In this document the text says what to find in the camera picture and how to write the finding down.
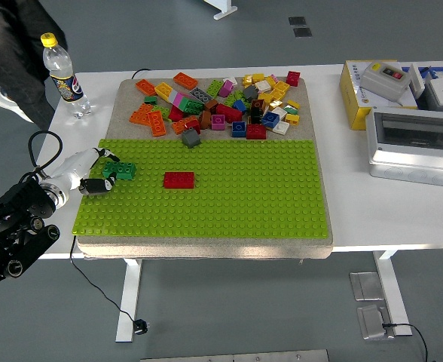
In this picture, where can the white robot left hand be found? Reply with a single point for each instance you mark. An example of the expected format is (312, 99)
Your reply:
(72, 167)

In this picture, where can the green two-by-four building brick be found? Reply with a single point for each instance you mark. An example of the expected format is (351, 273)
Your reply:
(123, 169)

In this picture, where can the red two-by-four building brick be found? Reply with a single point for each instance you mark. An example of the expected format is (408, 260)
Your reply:
(179, 180)

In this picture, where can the multicoloured brick stack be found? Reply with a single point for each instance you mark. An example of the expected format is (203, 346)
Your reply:
(191, 105)

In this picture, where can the black building brick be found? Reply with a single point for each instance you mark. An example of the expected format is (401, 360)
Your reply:
(256, 116)

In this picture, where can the brown building brick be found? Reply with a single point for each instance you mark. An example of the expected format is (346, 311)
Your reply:
(211, 105)
(205, 120)
(257, 104)

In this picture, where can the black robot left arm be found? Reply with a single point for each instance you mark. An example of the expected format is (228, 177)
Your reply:
(10, 252)

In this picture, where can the orange building brick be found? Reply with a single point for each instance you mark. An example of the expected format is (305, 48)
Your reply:
(157, 124)
(180, 126)
(185, 80)
(146, 87)
(141, 114)

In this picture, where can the small green building brick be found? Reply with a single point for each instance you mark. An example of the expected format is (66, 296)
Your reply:
(150, 100)

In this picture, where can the lime building brick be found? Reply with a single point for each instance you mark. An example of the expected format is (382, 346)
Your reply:
(163, 111)
(233, 97)
(214, 88)

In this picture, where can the yellow two-by-four building brick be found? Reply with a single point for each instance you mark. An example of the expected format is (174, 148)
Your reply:
(164, 91)

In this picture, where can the grey sloped building brick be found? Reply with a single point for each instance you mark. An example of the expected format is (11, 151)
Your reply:
(190, 138)

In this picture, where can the grey two-by-four building brick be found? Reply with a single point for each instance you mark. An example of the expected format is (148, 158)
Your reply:
(200, 94)

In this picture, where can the magenta two-by-two building brick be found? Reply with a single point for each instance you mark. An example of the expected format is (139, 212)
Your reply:
(218, 122)

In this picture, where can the red long building brick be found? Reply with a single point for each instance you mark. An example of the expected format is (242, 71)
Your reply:
(229, 113)

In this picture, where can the green studded baseplate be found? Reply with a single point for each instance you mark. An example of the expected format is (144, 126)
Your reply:
(244, 203)

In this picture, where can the dark red building brick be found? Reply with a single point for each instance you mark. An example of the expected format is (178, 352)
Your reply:
(256, 132)

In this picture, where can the small pink building brick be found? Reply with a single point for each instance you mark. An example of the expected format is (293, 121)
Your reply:
(274, 77)

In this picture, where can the green and white building brick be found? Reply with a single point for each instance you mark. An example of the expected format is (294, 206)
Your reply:
(291, 109)

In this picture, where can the red two-by-two building brick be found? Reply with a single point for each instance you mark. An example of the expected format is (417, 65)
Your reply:
(293, 78)

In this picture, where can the clear plastic bottle yellow cap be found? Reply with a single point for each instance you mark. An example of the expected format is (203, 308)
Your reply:
(64, 81)

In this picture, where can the person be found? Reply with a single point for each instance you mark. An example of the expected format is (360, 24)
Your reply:
(10, 49)

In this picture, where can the white table leg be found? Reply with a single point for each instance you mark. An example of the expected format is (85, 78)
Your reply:
(391, 286)
(129, 298)

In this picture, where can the white furniture foot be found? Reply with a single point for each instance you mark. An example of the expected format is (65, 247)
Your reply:
(223, 9)

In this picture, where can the long metal floor strip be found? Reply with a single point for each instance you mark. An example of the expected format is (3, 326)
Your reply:
(234, 356)

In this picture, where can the black floor outlet cover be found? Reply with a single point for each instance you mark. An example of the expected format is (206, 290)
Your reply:
(297, 21)
(303, 32)

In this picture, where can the yellow cardboard box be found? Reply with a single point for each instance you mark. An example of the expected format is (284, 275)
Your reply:
(351, 94)

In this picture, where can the metal floor plate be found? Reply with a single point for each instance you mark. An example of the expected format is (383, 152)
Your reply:
(366, 286)
(372, 322)

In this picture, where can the grey push-button switch box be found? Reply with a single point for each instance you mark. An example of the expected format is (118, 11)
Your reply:
(379, 81)

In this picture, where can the white enclosure with dark window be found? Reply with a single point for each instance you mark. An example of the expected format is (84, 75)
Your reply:
(413, 166)

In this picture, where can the white switch panel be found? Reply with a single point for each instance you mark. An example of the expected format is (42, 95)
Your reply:
(417, 79)

